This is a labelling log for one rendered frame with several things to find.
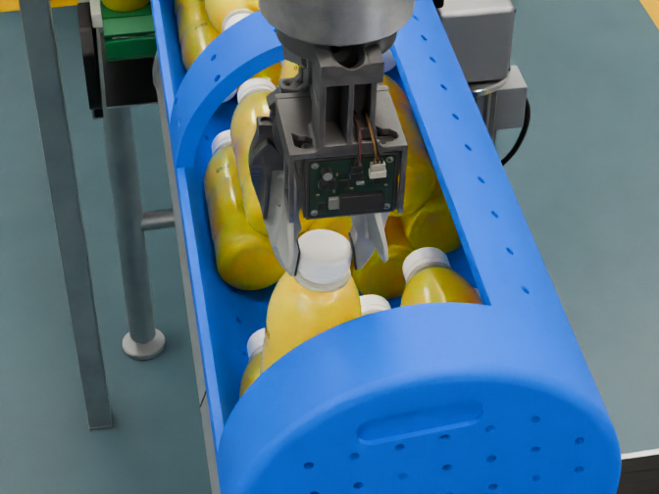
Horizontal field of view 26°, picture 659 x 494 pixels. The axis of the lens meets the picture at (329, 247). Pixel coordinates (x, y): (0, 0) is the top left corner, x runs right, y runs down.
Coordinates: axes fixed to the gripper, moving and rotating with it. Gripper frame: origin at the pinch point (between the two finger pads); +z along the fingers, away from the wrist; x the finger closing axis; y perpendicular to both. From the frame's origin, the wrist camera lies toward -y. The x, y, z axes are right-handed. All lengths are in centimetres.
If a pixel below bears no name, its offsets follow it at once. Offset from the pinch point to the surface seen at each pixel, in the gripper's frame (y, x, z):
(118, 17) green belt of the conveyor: -90, -11, 36
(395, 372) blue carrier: 10.2, 3.0, 2.2
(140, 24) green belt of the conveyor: -88, -9, 36
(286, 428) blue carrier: 10.4, -4.1, 6.1
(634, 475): -63, 62, 109
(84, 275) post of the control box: -100, -20, 90
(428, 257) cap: -12.4, 11.0, 13.0
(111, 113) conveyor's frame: -118, -13, 71
